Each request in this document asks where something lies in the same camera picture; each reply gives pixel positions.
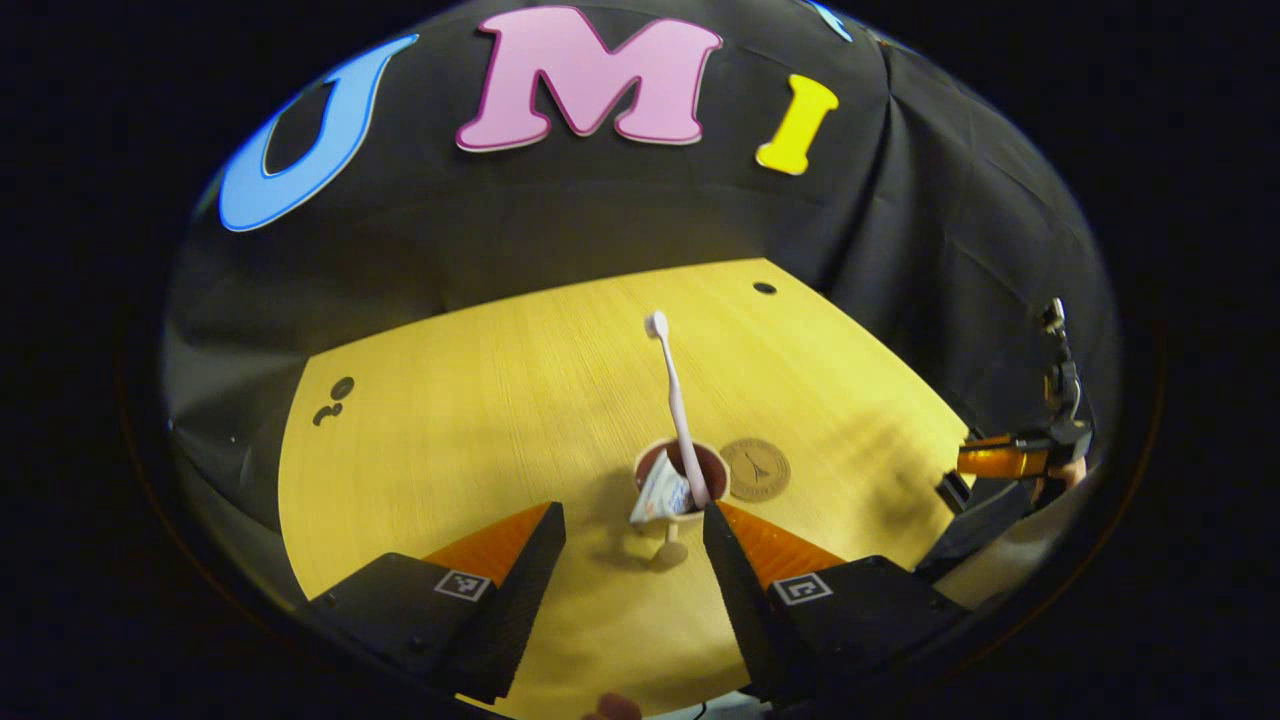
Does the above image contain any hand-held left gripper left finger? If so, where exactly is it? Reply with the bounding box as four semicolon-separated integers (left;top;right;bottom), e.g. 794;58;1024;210
300;500;567;704

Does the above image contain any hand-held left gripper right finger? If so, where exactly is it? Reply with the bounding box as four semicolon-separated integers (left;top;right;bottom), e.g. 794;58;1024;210
702;500;966;701

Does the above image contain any beige cup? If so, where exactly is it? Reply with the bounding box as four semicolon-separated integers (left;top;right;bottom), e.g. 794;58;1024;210
632;437;732;572

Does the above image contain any white toothpaste tube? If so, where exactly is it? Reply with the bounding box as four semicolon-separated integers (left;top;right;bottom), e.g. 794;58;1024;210
628;450;697;527

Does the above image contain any round brown coaster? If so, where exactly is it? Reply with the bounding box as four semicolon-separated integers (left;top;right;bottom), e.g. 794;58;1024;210
718;437;793;503

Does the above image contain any pink toothbrush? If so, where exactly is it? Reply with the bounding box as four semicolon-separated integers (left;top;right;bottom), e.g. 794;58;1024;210
643;310;713;510

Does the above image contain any wooden desktop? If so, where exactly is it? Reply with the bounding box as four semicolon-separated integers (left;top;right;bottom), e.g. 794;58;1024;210
277;258;977;720

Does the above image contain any black backdrop cloth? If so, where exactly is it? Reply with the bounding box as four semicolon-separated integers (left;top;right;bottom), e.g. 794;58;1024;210
165;0;1121;531

